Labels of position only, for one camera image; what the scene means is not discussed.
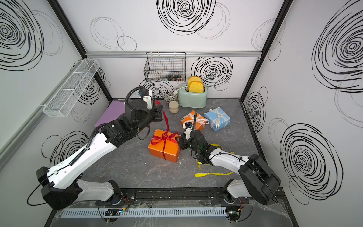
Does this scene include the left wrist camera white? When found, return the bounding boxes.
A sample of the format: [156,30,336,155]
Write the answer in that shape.
[139,88,153,110]

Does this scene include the white ribbon on blue box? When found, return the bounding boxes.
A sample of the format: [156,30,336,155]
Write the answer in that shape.
[209,107,227,130]

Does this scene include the mint green toaster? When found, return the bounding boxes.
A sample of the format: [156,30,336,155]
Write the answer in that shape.
[178,83,208,108]

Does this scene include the blue gift box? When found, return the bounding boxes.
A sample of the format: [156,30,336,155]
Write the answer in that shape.
[204,106,231,132]

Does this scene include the yellow ribbon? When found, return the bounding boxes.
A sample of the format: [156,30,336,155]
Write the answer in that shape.
[195,143,236,178]

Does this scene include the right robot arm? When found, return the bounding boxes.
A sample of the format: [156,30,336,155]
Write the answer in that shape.
[176,113,281,205]

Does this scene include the yellow sponge toast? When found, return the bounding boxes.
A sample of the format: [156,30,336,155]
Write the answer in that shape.
[189,81,204,93]
[187,77,201,86]

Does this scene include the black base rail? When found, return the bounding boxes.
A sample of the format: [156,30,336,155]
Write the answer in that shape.
[96,187,287,206]

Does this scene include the rear yellow sponge toast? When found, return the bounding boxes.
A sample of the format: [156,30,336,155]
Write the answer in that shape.
[187,77,201,86]

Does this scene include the orange box red ribbon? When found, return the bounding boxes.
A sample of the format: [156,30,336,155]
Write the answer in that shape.
[147,129,182,163]

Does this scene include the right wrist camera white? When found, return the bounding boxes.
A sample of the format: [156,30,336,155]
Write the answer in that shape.
[185,122,194,133]

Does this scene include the black wire basket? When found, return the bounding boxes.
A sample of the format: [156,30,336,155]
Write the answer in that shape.
[143,52,186,82]

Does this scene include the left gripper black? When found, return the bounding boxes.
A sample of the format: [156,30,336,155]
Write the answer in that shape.
[134,104,164,136]

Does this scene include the small jar with beige lid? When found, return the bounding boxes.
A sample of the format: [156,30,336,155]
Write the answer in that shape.
[168,101,179,114]

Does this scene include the spice jars in basket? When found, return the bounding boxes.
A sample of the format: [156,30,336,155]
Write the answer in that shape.
[167,74,183,82]

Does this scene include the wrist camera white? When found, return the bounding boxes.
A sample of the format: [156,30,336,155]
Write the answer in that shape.
[139,88,153,110]
[185,122,194,133]

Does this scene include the purple gift box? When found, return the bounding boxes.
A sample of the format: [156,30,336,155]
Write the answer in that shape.
[94,100,125,127]

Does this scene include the grey slotted cable duct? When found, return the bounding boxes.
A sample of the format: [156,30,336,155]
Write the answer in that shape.
[61,207,227,218]

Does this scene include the patterned ceramic bowl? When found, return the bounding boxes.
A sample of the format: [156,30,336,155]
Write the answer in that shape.
[164,92,178,103]

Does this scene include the front yellow sponge toast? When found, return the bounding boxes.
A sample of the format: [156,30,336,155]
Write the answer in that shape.
[189,81,204,93]

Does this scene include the white mesh wall shelf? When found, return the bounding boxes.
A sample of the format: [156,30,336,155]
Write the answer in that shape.
[43,59,100,118]

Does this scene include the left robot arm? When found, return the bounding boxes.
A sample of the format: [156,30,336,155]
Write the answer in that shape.
[36,97,163,211]

